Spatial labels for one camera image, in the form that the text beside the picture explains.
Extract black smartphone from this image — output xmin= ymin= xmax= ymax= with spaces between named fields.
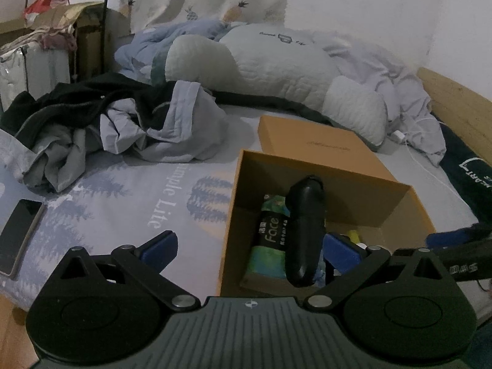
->
xmin=0 ymin=199 xmax=45 ymax=279

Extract crumpled grey clothes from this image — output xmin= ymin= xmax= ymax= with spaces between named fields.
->
xmin=1 ymin=73 xmax=228 ymax=192

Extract orange box lid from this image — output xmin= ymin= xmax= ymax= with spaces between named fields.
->
xmin=258 ymin=115 xmax=395 ymax=181

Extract large grey quilted pillow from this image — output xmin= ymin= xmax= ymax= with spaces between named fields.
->
xmin=150 ymin=24 xmax=388 ymax=149

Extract green floral tissue pack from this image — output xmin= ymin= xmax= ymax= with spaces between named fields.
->
xmin=239 ymin=193 xmax=328 ymax=289

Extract black clothes rack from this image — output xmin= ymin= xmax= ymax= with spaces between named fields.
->
xmin=24 ymin=0 xmax=109 ymax=74

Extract red plastic bag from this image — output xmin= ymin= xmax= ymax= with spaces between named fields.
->
xmin=23 ymin=0 xmax=69 ymax=20

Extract brown cardboard carton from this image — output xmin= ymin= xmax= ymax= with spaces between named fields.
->
xmin=27 ymin=2 xmax=130 ymax=82

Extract yellow bottle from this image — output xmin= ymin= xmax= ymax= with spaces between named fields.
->
xmin=347 ymin=230 xmax=361 ymax=244

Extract wooden bed headboard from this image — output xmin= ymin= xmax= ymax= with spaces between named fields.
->
xmin=417 ymin=68 xmax=492 ymax=164

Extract open orange cardboard box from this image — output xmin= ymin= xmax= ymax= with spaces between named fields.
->
xmin=218 ymin=150 xmax=435 ymax=297

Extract black printed garment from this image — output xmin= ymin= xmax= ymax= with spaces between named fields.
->
xmin=440 ymin=124 xmax=492 ymax=223

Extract white charger with cable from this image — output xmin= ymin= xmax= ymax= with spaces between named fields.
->
xmin=391 ymin=117 xmax=478 ymax=216

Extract black glasses case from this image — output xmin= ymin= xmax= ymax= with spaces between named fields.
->
xmin=285 ymin=175 xmax=326 ymax=288

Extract light grey crumpled blanket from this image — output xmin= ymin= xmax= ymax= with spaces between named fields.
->
xmin=310 ymin=31 xmax=446 ymax=167

